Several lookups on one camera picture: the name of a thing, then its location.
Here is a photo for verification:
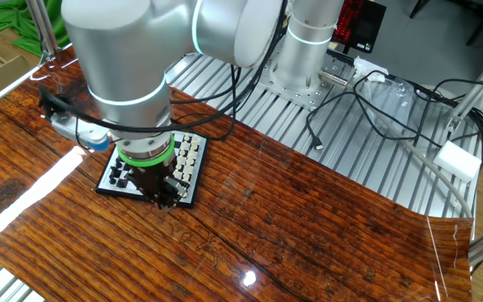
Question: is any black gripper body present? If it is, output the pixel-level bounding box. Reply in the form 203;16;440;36
131;158;178;194

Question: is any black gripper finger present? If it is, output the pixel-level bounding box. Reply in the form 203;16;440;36
140;185;166;210
162;177;188;206

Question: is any magnetic chessboard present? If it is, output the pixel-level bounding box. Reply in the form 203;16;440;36
96;132;209;209

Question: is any wood grain table mat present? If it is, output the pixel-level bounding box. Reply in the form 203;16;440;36
0;39;475;302

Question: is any metal cylinder connector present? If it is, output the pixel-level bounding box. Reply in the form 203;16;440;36
319;70;349;88

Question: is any white crumpled paper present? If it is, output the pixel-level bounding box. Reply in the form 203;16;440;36
352;56;390;84

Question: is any clear plastic bag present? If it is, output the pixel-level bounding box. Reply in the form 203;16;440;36
352;70;442;142

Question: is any black red LED display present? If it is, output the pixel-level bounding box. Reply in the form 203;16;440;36
331;0;387;55

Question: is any white foam block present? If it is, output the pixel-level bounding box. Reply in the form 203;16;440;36
433;140;483;184

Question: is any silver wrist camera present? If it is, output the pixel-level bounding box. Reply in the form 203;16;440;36
48;112;112;153

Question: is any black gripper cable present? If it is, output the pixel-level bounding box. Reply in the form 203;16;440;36
169;62;242;142

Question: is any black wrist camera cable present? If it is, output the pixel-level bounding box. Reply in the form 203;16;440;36
38;0;288;135

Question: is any black USB cable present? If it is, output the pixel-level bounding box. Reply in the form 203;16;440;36
305;70;444;151

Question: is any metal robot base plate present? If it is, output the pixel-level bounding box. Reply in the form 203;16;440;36
257;39;358;112

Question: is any grey hose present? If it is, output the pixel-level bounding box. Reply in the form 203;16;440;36
344;77;475;219

